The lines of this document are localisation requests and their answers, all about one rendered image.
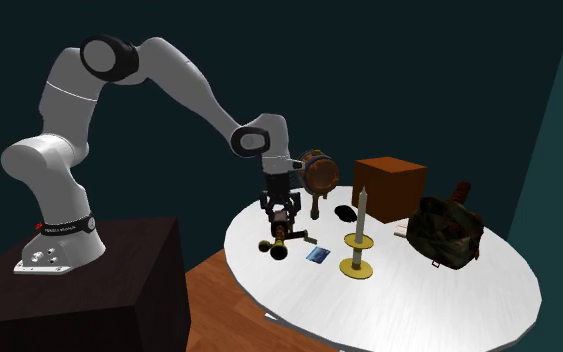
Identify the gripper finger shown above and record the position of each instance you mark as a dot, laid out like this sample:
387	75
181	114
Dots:
294	204
267	202

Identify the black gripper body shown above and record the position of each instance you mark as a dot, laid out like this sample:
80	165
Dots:
278	185

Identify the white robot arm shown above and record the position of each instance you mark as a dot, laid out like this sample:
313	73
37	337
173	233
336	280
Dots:
66	161

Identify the grey and black small tool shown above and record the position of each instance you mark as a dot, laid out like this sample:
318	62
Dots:
305	237

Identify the brass horn with black bulb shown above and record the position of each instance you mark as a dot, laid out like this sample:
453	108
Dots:
279	247

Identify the black oval object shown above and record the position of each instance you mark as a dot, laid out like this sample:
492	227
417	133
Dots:
346	213

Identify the blue card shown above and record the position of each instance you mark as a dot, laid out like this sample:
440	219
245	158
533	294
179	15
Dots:
318	254

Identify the white candle on gold candlestick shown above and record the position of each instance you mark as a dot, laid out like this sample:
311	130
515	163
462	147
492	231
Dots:
357	241

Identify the brown box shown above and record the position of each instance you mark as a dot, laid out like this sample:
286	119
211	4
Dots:
388	190

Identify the white flat box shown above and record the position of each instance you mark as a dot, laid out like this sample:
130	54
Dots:
401	229

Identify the white round table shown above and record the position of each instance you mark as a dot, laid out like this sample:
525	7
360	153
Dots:
408	302

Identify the dark green bag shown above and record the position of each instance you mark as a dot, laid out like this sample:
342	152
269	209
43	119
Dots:
444	234

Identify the dark robot stand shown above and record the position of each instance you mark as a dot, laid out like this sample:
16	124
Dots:
91	302

